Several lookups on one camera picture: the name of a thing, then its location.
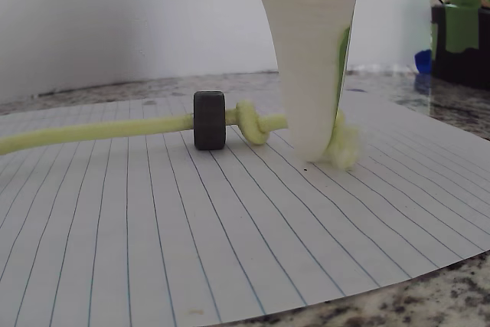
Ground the gripper white right finger green tape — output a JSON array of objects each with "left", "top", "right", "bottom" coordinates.
[{"left": 335, "top": 26, "right": 352, "bottom": 114}]

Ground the gripper white left finger green tape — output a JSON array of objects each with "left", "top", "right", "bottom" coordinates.
[{"left": 241, "top": 0, "right": 388, "bottom": 162}]

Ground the dark grey ring bead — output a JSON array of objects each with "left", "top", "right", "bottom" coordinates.
[{"left": 192, "top": 90, "right": 227, "bottom": 151}]

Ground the pale yellow knotted rope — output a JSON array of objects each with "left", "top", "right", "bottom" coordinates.
[{"left": 0, "top": 100, "right": 361, "bottom": 170}]

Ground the blue tape piece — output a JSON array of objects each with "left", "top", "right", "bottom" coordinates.
[{"left": 414, "top": 49, "right": 433, "bottom": 75}]

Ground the black box with green tape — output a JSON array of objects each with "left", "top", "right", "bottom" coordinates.
[{"left": 430, "top": 0, "right": 490, "bottom": 93}]

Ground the white backdrop board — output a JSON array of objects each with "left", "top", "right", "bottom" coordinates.
[{"left": 0, "top": 0, "right": 429, "bottom": 105}]

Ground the lined loose-leaf paper sheet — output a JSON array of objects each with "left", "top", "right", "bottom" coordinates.
[{"left": 0, "top": 91, "right": 490, "bottom": 327}]

